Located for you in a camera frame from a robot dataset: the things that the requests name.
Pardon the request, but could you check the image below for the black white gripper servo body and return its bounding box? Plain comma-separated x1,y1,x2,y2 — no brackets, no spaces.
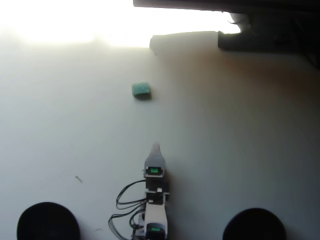
142,165,171,195

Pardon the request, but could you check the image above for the white pointed gripper finger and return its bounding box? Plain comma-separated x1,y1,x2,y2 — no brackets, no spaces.
144,142,167,168

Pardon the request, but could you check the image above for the black round bowl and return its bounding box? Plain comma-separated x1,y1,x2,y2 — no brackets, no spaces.
222,207,287,240
16,201,81,240

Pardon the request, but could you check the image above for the black cable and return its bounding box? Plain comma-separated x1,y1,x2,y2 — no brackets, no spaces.
107,205,146,240
115,179,147,211

